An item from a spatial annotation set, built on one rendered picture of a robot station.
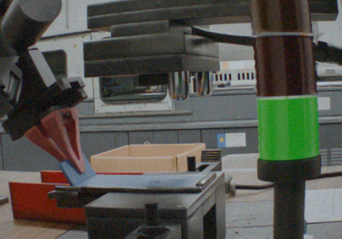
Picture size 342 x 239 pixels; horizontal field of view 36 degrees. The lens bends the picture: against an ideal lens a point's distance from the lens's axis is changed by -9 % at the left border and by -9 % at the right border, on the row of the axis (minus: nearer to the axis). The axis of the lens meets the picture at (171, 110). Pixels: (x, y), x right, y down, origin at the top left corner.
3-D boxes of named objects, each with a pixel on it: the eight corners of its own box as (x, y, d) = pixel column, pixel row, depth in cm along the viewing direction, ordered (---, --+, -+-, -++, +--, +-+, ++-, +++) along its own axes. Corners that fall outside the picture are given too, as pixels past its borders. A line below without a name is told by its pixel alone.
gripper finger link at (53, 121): (86, 169, 61) (44, 95, 61) (41, 197, 63) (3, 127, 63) (107, 159, 67) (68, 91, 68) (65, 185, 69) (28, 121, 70)
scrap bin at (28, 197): (45, 203, 94) (41, 170, 93) (186, 208, 87) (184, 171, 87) (13, 218, 82) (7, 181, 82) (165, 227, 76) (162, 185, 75)
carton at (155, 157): (131, 231, 359) (123, 144, 356) (212, 233, 341) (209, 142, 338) (91, 256, 303) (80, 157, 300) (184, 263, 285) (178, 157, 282)
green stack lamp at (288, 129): (261, 151, 35) (259, 97, 34) (319, 149, 34) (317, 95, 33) (254, 161, 31) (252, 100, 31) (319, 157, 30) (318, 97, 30)
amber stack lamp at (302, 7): (255, 37, 34) (250, -14, 34) (313, 36, 33) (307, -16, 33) (248, 33, 31) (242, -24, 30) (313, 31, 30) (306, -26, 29)
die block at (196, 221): (149, 235, 72) (145, 180, 72) (226, 235, 69) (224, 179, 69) (94, 284, 53) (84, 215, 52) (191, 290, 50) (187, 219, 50)
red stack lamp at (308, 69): (259, 95, 34) (255, 40, 34) (317, 92, 33) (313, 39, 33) (252, 97, 31) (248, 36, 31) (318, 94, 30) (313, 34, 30)
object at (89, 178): (83, 177, 68) (81, 153, 68) (208, 177, 64) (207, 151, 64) (60, 188, 62) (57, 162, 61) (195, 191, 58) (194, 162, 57)
